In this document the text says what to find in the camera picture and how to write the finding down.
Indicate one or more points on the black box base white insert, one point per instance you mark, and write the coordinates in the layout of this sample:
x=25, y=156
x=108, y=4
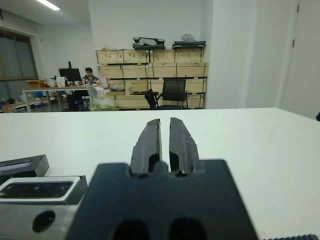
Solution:
x=78, y=190

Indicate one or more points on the white ceiling light strip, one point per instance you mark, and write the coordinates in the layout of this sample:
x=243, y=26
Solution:
x=48, y=5

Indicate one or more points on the small white box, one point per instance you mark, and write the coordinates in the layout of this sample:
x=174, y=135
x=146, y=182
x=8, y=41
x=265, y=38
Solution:
x=60, y=81

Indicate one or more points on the pink white carton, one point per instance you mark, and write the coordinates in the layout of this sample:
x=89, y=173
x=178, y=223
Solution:
x=103, y=78

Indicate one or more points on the yellow-green plastic bag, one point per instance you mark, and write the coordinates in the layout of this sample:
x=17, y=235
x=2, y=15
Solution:
x=102, y=102

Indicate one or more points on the black computer monitor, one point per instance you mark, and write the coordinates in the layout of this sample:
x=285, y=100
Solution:
x=70, y=74

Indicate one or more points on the black office chair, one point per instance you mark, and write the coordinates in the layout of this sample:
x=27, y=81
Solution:
x=175, y=88

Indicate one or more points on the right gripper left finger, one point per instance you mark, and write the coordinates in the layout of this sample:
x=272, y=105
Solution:
x=146, y=150

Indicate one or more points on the seated person at desk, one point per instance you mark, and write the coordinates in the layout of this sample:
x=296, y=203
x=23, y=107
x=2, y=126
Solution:
x=90, y=77

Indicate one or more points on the black folded chair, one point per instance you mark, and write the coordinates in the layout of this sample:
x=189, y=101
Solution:
x=150, y=96

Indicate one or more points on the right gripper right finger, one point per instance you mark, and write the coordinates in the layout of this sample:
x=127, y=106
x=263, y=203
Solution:
x=181, y=147

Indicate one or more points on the white door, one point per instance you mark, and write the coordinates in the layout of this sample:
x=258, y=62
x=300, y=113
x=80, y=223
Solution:
x=307, y=62

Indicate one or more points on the black box lid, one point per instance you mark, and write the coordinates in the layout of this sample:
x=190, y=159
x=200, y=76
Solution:
x=37, y=166

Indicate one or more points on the open cardboard box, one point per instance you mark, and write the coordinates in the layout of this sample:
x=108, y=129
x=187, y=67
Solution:
x=35, y=83

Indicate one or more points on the brown framed window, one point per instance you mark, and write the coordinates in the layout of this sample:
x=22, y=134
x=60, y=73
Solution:
x=15, y=57

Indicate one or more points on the black white flat case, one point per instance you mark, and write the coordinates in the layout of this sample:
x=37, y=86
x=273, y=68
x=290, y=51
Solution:
x=150, y=47

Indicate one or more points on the wooden top office desk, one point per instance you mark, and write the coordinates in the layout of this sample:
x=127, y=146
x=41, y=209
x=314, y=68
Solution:
x=50, y=88

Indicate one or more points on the grey plastic bag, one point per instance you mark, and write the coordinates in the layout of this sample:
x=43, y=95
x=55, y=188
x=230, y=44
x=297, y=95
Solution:
x=188, y=38

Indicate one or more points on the black computer tower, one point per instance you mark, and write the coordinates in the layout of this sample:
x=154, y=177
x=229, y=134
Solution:
x=75, y=102

